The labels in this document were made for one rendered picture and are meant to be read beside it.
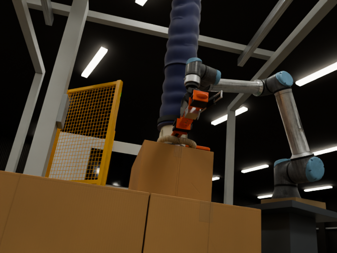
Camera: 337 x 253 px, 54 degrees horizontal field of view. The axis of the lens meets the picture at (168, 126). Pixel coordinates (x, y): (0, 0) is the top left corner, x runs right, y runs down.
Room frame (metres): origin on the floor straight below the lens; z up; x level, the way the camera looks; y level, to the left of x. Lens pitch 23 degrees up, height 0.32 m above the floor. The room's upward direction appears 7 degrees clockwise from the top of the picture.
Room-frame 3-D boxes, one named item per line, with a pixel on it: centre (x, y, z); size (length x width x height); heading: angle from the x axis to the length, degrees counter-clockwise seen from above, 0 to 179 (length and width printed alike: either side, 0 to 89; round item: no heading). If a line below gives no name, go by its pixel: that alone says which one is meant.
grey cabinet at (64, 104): (2.98, 1.05, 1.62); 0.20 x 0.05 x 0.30; 9
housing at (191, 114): (1.54, -0.11, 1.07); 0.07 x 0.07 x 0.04; 9
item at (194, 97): (1.40, -0.13, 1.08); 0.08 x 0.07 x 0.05; 9
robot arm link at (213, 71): (1.67, -0.20, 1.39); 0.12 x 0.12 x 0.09; 26
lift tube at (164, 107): (2.00, -0.03, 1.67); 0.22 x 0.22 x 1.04
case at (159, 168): (2.00, -0.02, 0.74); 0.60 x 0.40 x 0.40; 10
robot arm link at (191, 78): (1.61, -0.10, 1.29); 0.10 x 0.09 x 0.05; 99
